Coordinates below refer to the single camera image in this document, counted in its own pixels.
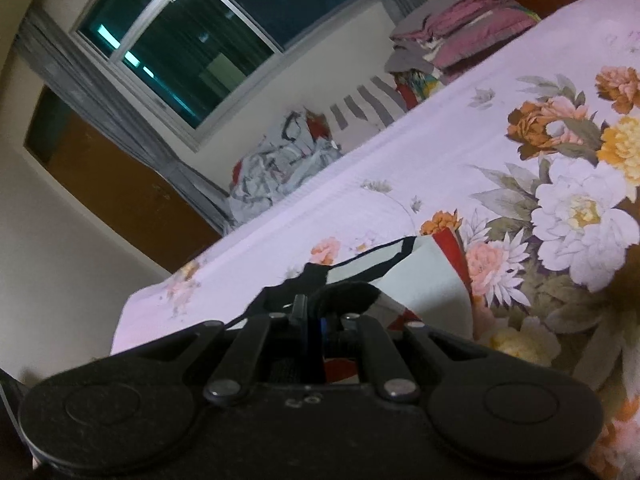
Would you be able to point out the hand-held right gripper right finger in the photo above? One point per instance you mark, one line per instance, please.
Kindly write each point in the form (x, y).
(350, 330)

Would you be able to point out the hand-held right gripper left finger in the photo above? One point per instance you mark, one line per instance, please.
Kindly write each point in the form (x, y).
(299, 317)

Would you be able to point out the striped knitted sweater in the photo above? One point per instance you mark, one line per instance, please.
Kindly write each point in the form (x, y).
(425, 280)

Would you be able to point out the crumpled grey clothes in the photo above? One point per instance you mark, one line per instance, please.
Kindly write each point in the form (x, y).
(270, 170)

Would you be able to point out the red printed pillow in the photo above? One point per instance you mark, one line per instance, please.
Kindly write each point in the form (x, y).
(317, 127)

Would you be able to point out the pink floral bedsheet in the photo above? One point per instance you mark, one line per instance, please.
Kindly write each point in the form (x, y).
(450, 135)

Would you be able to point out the brown wooden door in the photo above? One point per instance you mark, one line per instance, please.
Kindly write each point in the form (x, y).
(110, 185)

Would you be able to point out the grey white striped sheet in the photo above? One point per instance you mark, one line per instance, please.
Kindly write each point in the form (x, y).
(370, 97)

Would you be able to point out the colourful printed cloth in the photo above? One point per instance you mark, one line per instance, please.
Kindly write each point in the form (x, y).
(417, 87)

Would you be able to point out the grey curtain beside door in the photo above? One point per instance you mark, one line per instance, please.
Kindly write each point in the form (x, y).
(100, 110)

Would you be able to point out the sliding glass window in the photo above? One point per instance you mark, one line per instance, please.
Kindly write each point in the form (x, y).
(200, 35)

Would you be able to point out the folded pink grey bedding stack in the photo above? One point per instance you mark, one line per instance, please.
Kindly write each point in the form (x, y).
(475, 25)

